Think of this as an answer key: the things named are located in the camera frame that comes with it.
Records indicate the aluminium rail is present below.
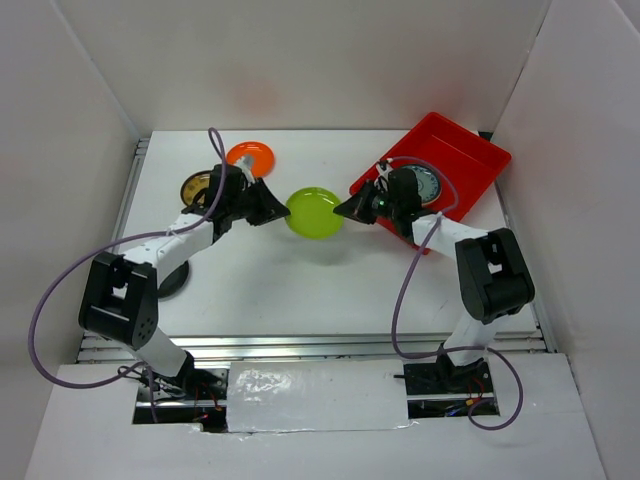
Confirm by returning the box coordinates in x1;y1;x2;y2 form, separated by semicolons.
77;333;549;362

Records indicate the orange plate far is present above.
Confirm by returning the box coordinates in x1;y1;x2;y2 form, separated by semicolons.
226;141;275;177

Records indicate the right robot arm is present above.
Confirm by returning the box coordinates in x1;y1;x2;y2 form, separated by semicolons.
334;167;535;392

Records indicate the yellow patterned dark plate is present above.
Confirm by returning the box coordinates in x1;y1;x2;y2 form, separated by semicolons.
180;170;211;206

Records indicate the red plastic bin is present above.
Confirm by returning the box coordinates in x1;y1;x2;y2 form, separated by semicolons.
347;112;511;257

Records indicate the blue patterned plate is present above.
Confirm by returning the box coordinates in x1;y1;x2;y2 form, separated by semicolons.
402;163;442;206

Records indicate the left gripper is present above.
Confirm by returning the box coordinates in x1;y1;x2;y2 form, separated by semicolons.
228;177;291;227

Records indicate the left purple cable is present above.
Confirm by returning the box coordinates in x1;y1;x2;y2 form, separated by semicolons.
28;126;232;424

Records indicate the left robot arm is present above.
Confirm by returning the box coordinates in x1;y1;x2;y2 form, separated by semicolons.
79;163;290;399

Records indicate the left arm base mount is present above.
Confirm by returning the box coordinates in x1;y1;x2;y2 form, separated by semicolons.
132;368;229;412

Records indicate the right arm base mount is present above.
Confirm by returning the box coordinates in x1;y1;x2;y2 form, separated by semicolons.
393;357;493;396

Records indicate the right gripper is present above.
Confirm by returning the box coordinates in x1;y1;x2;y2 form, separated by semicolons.
336;178;401;224

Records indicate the white foil-covered panel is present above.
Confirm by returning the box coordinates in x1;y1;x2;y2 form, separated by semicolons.
226;360;410;433

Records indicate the green plate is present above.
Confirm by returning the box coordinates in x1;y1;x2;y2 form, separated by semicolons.
285;187;344;240

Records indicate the black plate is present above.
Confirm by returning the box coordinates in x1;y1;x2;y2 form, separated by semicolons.
158;261;190;300

